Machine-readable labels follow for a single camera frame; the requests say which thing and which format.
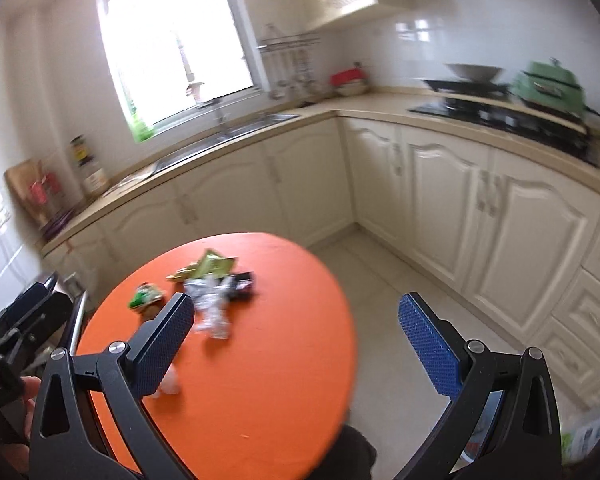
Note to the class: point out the pinkish hanging cloth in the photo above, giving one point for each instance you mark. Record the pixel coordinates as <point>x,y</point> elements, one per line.
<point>196,89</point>

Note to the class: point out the white bowl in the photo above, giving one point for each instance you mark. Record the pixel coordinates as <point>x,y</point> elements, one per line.
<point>354,90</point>

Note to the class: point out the green bottle on windowsill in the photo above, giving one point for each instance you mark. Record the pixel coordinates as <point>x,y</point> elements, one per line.
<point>141,130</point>

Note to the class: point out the chrome faucet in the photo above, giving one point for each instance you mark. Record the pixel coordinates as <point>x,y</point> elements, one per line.
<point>222,116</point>

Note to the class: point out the clear storage jar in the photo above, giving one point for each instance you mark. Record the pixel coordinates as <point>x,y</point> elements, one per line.
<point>96,177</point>

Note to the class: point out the yellow label bottle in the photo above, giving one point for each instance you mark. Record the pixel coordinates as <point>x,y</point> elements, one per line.
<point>81,150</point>

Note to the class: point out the silver grey foil packet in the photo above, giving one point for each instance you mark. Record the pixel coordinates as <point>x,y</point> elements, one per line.
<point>206,291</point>

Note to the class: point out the steel wok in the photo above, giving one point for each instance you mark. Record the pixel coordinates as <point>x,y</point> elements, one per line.
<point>472,71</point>

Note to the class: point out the golden wrapper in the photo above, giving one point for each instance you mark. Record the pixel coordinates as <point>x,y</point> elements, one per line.
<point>180,275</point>

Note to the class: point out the person's dark clothed leg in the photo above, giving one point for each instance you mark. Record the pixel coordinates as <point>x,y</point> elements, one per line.
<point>352,452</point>

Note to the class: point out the white green printed bag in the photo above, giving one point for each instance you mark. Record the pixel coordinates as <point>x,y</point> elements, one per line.
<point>585,435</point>

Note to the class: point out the stainless steel sink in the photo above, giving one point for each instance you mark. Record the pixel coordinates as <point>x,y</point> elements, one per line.
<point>220,137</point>

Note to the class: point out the walnut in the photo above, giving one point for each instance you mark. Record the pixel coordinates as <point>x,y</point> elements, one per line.
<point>152,311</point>

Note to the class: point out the black gas stove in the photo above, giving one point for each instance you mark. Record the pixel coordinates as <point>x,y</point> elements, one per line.
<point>505,112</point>

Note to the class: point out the kitchen window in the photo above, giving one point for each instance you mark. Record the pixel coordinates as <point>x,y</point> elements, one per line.
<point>180,50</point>

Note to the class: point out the wooden cutting board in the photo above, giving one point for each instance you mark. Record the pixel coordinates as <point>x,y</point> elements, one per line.
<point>21,180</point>

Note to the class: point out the black snack packet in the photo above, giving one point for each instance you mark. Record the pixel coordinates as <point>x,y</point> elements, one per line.
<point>243,285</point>

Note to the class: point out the green cooking pot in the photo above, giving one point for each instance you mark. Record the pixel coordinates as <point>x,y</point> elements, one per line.
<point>547,85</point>

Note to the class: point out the metal utensil rail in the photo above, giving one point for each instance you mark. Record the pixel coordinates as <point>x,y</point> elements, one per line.
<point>287,41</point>

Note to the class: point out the green snack packet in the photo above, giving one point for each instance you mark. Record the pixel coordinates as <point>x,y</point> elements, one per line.
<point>214,262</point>

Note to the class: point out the person's left hand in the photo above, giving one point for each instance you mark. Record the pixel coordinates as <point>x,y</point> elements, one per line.
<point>29,395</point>

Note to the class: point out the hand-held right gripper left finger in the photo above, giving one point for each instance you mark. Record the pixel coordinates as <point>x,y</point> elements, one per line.
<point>162,345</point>

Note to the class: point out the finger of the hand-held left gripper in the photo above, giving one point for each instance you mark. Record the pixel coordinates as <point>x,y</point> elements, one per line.
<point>30,305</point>

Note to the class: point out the small green candy wrapper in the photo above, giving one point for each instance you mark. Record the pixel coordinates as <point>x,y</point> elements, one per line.
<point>142,296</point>

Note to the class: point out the small white paper scrap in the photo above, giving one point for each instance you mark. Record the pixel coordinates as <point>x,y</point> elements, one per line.
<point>169,384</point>

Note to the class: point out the purple rack tray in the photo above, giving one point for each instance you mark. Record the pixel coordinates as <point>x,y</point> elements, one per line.
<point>55,226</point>

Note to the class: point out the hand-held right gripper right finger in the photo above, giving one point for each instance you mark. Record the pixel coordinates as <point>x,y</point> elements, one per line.
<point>427,345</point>

